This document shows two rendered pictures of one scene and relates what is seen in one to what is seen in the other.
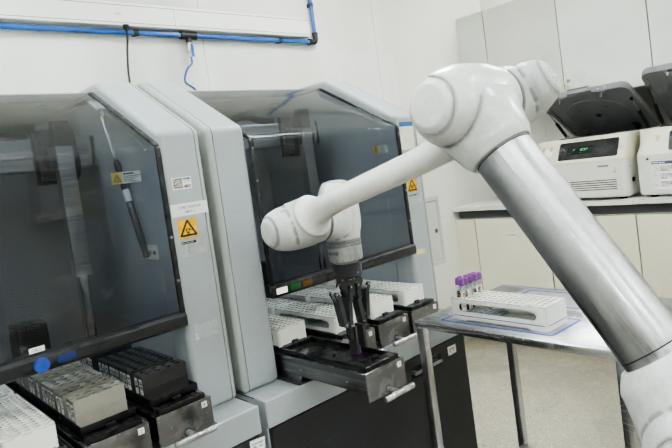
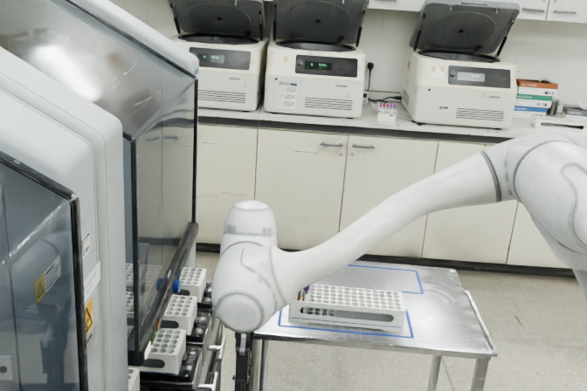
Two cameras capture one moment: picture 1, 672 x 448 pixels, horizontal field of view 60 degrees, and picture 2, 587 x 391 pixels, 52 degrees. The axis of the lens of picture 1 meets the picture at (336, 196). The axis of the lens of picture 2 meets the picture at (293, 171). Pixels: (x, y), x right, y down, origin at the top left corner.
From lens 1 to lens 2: 1.11 m
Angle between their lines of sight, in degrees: 49
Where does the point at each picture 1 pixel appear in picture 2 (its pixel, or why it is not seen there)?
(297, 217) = (282, 288)
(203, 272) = (94, 378)
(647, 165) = (275, 85)
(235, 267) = (113, 346)
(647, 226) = (266, 140)
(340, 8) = not seen: outside the picture
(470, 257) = not seen: hidden behind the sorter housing
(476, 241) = not seen: hidden behind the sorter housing
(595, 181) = (224, 92)
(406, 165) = (409, 215)
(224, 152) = (112, 171)
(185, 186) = (86, 250)
